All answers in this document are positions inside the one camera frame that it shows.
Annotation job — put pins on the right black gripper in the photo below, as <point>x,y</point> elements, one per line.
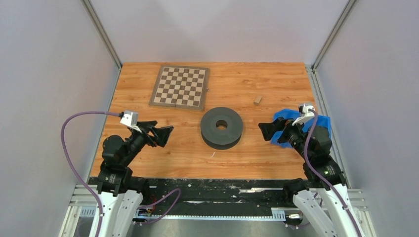
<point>268,129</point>

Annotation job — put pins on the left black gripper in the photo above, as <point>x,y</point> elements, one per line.
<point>147,126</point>

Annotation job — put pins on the dark grey cable spool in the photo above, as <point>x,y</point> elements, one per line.
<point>221,128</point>

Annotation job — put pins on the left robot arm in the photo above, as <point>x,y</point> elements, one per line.
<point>119,192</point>

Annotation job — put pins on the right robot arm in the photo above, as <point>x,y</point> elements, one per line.
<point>323,199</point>

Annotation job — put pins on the small wooden block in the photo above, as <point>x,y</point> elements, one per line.
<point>257,100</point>

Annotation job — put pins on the blue plastic bin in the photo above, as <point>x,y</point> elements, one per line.
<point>323,121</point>

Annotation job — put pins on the wooden chessboard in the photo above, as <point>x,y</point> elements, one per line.
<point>181,87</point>

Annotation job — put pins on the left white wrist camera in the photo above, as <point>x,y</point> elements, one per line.
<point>129,118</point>

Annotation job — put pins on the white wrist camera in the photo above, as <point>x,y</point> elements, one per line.
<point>129,118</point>
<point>306,113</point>

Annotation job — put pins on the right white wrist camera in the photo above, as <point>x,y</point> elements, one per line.
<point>306,113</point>

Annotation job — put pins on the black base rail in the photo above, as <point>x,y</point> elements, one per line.
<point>215,199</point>

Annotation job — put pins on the left aluminium frame post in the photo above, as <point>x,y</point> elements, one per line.
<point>102,32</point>

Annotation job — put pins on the aluminium frame post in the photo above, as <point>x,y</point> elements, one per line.
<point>350,4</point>
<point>102,32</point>

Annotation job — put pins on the right aluminium frame post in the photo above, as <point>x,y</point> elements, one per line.
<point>350,4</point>

